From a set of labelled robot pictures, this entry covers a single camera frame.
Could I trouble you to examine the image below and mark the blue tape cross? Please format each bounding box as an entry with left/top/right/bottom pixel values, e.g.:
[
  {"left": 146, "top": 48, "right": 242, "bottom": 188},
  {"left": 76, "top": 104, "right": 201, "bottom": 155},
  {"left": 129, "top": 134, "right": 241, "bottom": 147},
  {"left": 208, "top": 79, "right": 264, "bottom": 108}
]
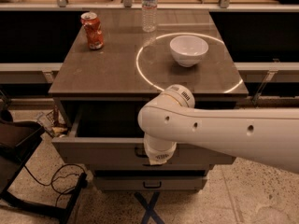
[{"left": 135, "top": 192, "right": 165, "bottom": 224}]

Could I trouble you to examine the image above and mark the orange soda can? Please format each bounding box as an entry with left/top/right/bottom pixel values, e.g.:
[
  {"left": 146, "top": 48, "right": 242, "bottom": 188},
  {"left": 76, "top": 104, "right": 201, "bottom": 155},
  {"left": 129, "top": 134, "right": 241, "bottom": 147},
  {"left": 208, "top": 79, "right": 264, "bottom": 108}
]
[{"left": 80, "top": 12, "right": 104, "bottom": 49}]

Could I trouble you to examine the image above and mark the dark chair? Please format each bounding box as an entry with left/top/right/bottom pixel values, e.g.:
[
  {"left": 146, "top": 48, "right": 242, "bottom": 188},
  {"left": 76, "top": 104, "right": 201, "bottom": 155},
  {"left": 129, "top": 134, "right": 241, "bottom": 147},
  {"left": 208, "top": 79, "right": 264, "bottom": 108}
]
[{"left": 0, "top": 109, "right": 87, "bottom": 224}]

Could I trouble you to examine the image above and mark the clear plastic water bottle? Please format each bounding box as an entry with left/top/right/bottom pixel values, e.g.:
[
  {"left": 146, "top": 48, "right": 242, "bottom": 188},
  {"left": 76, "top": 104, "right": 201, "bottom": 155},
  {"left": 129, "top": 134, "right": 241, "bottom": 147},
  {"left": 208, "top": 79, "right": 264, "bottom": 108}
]
[{"left": 141, "top": 0, "right": 158, "bottom": 32}]

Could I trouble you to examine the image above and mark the grey drawer cabinet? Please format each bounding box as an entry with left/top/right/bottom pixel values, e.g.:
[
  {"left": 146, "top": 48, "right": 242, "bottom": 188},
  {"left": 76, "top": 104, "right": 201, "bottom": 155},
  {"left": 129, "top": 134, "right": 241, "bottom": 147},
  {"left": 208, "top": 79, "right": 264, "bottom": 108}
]
[{"left": 48, "top": 8, "right": 249, "bottom": 194}]

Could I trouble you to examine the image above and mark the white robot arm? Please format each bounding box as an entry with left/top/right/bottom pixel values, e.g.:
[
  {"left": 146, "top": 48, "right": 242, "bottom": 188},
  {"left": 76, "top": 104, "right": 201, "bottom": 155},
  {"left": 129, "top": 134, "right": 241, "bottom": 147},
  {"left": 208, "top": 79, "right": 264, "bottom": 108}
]
[{"left": 138, "top": 84, "right": 299, "bottom": 174}]

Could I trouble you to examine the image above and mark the black cable on floor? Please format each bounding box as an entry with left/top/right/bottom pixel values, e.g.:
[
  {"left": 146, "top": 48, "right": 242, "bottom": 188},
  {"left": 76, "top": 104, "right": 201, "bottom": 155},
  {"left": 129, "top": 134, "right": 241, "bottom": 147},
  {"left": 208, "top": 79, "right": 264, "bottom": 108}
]
[{"left": 23, "top": 163, "right": 87, "bottom": 207}]

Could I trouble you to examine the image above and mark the clutter pile beside cabinet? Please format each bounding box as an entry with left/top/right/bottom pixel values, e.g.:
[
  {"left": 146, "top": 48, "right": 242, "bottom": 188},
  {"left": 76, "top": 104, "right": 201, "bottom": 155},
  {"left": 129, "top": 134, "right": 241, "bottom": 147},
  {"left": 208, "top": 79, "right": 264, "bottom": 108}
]
[{"left": 36, "top": 105, "right": 68, "bottom": 138}]

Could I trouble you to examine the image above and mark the white ceramic bowl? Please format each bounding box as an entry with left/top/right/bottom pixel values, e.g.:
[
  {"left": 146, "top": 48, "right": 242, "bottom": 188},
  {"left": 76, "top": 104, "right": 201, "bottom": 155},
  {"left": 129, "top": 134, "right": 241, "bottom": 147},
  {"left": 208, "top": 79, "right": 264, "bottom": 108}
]
[{"left": 169, "top": 35, "right": 208, "bottom": 67}]

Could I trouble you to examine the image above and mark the grey bottom drawer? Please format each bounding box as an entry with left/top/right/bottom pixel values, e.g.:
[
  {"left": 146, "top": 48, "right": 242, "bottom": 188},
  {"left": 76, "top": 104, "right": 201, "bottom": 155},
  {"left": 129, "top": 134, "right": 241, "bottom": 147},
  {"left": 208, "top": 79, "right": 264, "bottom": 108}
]
[{"left": 93, "top": 176, "right": 207, "bottom": 191}]

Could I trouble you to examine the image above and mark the grey top drawer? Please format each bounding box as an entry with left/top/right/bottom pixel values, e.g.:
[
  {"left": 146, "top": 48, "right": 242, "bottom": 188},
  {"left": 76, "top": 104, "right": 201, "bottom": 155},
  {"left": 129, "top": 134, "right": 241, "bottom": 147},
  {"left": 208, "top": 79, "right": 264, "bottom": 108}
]
[{"left": 52, "top": 102, "right": 235, "bottom": 165}]

